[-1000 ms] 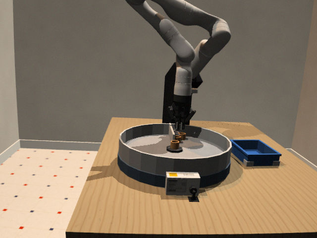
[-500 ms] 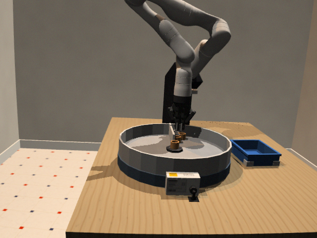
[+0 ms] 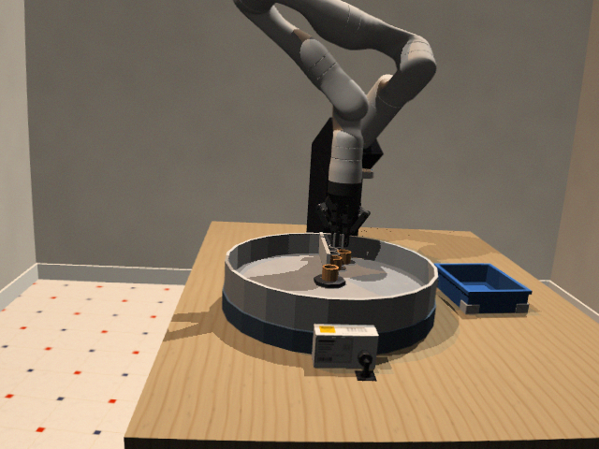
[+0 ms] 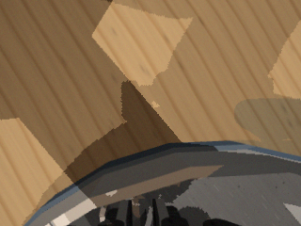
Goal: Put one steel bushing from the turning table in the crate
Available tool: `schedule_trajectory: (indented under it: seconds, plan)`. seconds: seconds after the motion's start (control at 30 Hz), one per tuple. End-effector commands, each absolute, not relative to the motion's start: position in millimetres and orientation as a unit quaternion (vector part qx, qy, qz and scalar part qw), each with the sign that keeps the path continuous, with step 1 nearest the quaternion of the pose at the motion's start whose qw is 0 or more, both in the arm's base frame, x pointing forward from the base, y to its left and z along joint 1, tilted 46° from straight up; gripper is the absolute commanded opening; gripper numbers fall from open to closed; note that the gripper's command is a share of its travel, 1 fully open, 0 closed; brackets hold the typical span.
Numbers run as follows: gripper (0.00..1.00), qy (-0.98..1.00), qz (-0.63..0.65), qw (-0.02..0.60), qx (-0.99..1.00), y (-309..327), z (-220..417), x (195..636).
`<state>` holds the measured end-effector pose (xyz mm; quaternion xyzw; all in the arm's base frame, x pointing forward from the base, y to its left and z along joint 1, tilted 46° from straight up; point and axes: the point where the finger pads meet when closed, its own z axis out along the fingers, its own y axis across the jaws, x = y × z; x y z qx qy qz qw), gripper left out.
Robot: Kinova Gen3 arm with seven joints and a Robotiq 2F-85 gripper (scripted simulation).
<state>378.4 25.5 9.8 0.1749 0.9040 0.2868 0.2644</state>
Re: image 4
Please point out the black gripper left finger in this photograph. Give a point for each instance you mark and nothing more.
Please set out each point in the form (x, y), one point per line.
(122, 216)

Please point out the grey metal ring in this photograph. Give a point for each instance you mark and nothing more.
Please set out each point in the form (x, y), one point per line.
(144, 220)

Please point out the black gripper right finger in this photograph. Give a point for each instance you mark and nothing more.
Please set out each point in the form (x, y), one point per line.
(162, 216)

